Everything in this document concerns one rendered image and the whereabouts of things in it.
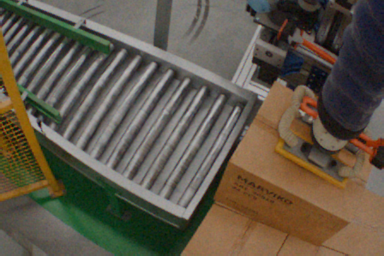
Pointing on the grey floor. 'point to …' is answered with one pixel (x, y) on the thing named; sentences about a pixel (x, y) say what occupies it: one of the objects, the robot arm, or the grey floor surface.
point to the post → (164, 10)
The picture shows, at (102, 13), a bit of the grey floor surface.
